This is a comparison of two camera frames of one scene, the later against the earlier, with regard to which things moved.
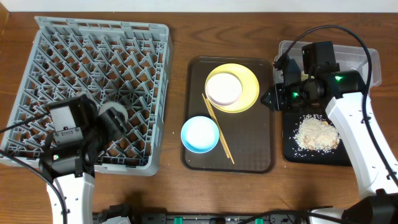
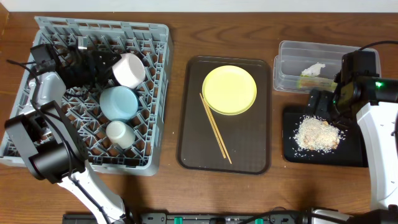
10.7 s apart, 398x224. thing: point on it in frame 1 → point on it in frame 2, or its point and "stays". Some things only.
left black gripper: [113, 125] → [91, 68]
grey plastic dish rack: [127, 65] stays
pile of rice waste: [313, 134] stays
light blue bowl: [199, 134] → [119, 103]
